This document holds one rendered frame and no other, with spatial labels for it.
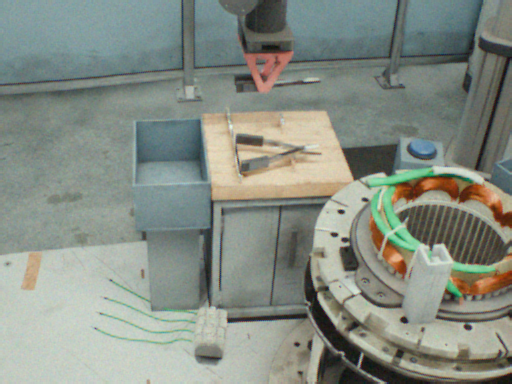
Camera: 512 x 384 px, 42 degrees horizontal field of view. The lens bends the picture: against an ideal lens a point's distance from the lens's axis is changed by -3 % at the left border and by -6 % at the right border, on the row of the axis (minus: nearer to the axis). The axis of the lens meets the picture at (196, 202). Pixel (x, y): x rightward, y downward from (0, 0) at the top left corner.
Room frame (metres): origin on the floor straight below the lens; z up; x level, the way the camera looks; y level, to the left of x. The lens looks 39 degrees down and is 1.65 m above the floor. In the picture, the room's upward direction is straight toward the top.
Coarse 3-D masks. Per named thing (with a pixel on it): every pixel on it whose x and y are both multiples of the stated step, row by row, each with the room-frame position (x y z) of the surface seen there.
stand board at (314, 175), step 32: (224, 128) 0.90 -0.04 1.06; (256, 128) 0.90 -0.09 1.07; (288, 128) 0.90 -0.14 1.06; (320, 128) 0.90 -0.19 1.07; (224, 160) 0.81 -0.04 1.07; (288, 160) 0.81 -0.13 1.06; (320, 160) 0.81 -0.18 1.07; (224, 192) 0.75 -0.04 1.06; (256, 192) 0.75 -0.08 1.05; (288, 192) 0.76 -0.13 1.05; (320, 192) 0.76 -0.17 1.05
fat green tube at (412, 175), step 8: (392, 176) 0.66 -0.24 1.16; (400, 176) 0.66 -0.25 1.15; (408, 176) 0.66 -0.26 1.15; (416, 176) 0.66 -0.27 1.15; (424, 176) 0.67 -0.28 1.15; (432, 176) 0.67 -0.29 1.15; (440, 176) 0.67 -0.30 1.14; (448, 176) 0.67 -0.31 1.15; (456, 176) 0.66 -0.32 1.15; (376, 184) 0.64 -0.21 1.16; (384, 184) 0.64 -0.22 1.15; (392, 184) 0.65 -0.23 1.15
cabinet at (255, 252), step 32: (224, 224) 0.76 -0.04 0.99; (256, 224) 0.76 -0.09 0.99; (288, 224) 0.77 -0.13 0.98; (224, 256) 0.76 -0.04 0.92; (256, 256) 0.76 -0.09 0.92; (288, 256) 0.76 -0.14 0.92; (224, 288) 0.76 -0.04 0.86; (256, 288) 0.76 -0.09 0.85; (288, 288) 0.77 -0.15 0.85; (256, 320) 0.76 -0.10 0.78
